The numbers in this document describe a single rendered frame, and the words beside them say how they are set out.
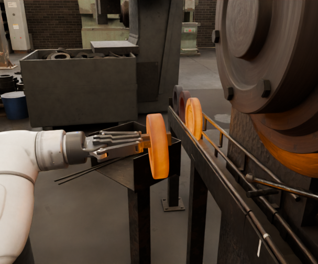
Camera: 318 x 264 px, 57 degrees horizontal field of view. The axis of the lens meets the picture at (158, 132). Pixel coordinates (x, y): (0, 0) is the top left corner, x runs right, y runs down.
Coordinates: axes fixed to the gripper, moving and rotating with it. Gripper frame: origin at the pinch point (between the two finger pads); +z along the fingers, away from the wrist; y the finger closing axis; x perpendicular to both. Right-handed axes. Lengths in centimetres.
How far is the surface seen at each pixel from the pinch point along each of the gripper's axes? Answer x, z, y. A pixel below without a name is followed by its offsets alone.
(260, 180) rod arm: 5.0, 11.3, 29.6
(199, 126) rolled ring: -15, 22, -43
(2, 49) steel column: -28, -256, -631
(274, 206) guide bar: -15.7, 25.9, 9.5
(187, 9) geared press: 33, 186, -789
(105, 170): -24.1, -15.7, -32.4
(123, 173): -23.8, -9.4, -28.2
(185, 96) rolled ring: -8, 21, -66
